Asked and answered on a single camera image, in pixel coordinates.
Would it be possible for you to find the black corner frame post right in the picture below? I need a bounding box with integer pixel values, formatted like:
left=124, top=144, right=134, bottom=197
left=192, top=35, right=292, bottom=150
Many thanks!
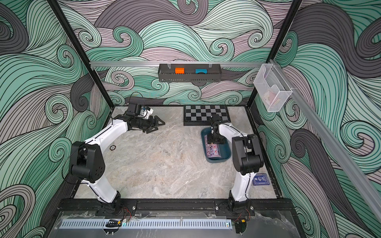
left=246, top=0, right=304, bottom=107

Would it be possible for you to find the aluminium rail back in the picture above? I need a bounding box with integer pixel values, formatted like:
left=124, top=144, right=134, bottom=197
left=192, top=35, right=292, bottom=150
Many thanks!
left=89, top=60, right=265, bottom=68

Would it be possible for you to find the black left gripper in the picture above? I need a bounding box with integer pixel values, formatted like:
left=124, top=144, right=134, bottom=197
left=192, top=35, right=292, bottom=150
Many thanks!
left=135, top=116, right=165, bottom=134

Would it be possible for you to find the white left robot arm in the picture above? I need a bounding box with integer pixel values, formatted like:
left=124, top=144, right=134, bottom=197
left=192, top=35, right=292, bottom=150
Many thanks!
left=68, top=115, right=165, bottom=204

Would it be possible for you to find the black and grey chessboard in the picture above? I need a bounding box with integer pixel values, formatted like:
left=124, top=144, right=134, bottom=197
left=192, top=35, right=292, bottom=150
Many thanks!
left=183, top=105, right=231, bottom=126

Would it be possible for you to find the black wall-mounted tray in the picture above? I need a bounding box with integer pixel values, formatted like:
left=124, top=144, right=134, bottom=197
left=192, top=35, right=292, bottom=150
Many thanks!
left=158, top=64, right=222, bottom=83

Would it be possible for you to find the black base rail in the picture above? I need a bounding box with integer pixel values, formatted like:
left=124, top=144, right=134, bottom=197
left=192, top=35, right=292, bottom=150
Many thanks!
left=57, top=198, right=294, bottom=217

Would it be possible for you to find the black corner frame post left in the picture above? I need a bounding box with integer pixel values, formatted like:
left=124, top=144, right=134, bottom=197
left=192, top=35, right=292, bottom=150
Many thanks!
left=47, top=0, right=115, bottom=110

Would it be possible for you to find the teal block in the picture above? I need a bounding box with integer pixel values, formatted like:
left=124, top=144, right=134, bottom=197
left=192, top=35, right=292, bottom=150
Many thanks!
left=195, top=69, right=207, bottom=74

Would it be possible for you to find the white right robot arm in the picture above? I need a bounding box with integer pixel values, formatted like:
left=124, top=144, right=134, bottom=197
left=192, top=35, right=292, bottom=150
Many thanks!
left=207, top=117, right=264, bottom=207

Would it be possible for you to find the black corner frame post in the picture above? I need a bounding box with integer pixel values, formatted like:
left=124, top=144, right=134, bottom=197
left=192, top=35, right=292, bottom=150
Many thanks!
left=47, top=0, right=115, bottom=110
left=246, top=0, right=304, bottom=107

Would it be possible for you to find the orange block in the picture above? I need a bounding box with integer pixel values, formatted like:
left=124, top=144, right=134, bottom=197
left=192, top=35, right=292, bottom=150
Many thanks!
left=175, top=67, right=185, bottom=74

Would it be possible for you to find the aluminium rail right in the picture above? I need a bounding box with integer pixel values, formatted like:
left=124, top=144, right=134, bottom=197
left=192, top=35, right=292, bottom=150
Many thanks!
left=269, top=59, right=381, bottom=221

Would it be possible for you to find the aluminium rail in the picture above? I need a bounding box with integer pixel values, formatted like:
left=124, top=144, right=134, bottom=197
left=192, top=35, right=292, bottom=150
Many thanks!
left=269, top=59, right=381, bottom=221
left=89, top=60, right=265, bottom=68

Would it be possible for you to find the sticker sheet stack in box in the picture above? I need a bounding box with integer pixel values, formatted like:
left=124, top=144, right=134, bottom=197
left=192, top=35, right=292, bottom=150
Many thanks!
left=205, top=143, right=221, bottom=158

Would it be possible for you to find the blue card deck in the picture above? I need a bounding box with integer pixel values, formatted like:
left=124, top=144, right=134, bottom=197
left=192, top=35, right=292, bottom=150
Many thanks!
left=252, top=173, right=271, bottom=186

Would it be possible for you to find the clear plastic wall holder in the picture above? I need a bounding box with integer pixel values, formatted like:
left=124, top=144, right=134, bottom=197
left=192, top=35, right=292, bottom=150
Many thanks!
left=254, top=63, right=292, bottom=112

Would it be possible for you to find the white perforated cable duct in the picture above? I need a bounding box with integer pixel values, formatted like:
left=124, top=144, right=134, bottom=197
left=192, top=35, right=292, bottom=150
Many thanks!
left=58, top=218, right=233, bottom=230

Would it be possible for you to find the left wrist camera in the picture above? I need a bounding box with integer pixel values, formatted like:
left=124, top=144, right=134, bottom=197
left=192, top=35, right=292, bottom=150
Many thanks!
left=138, top=106, right=153, bottom=119

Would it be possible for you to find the teal plastic storage box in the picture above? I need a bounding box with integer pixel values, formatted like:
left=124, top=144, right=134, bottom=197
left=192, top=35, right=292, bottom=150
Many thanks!
left=200, top=128, right=232, bottom=163

